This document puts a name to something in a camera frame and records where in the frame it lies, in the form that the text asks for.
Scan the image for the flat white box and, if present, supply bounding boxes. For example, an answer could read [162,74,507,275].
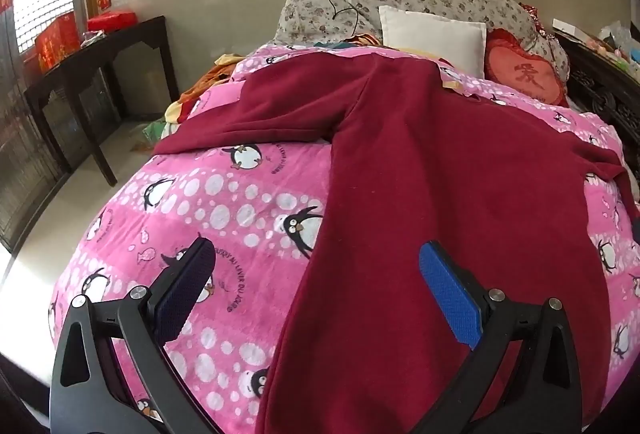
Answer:
[552,18,596,37]

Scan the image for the teal and orange cloth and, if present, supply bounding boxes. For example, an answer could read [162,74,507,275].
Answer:
[315,34,383,51]

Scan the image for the red heart cushion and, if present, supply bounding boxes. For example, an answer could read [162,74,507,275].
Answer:
[484,28,570,107]

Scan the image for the pink penguin print blanket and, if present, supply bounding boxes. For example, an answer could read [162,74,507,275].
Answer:
[47,41,640,434]

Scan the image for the dark wooden side table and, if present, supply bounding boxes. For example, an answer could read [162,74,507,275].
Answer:
[22,15,181,187]

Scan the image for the flat red gift box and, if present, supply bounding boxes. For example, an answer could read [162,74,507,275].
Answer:
[87,9,138,32]

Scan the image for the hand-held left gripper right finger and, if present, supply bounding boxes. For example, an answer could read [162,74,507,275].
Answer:
[410,240,598,434]

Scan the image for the dark red sweater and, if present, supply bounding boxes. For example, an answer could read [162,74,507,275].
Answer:
[152,48,640,434]

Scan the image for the dark carved wooden cabinet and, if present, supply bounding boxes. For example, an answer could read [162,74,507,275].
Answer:
[552,26,640,150]

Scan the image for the clear plastic bags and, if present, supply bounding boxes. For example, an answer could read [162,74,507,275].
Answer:
[595,21,640,75]

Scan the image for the orange patterned cloth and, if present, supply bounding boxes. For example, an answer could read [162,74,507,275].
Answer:
[165,54,251,125]

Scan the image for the tall red gift box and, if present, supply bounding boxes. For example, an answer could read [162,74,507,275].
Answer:
[35,12,81,70]

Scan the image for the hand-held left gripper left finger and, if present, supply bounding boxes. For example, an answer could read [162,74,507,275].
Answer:
[49,236,226,434]

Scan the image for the white pillow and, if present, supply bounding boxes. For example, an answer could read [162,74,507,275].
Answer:
[378,5,487,77]

